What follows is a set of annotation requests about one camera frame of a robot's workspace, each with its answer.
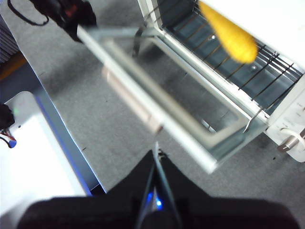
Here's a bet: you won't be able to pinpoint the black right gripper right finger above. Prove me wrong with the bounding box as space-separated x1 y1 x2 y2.
158 154 301 229

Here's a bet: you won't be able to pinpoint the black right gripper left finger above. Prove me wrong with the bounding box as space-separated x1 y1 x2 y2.
18 149 157 229

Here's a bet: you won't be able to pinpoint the metal wire oven rack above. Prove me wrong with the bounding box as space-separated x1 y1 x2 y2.
152 0 305 113

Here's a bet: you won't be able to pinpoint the cream oven control knob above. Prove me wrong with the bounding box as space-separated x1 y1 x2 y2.
277 128 305 153

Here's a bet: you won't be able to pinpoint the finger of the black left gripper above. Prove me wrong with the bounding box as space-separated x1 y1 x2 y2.
63 23 81 43

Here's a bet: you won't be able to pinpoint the yellow corn cob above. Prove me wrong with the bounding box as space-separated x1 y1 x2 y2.
199 1 258 64

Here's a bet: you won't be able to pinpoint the red and blue wires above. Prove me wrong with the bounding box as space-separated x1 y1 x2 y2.
0 133 17 149

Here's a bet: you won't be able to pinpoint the glass oven door with handle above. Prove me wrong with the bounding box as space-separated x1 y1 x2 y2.
77 23 271 175

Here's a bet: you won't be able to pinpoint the cream Toshiba toaster oven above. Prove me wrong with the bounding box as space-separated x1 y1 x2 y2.
137 0 305 164

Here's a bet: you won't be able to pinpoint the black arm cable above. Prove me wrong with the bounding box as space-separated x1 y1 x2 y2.
7 0 50 26

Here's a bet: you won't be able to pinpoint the grey metal table frame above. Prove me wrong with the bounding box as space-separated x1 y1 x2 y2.
22 63 107 195

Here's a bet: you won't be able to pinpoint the orange strip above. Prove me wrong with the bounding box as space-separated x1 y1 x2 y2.
0 52 27 81

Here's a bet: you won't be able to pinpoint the grey ribbed panel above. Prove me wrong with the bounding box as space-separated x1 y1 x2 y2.
0 14 20 64

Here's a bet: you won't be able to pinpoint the black device on platform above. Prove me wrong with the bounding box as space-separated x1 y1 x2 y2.
0 104 15 131

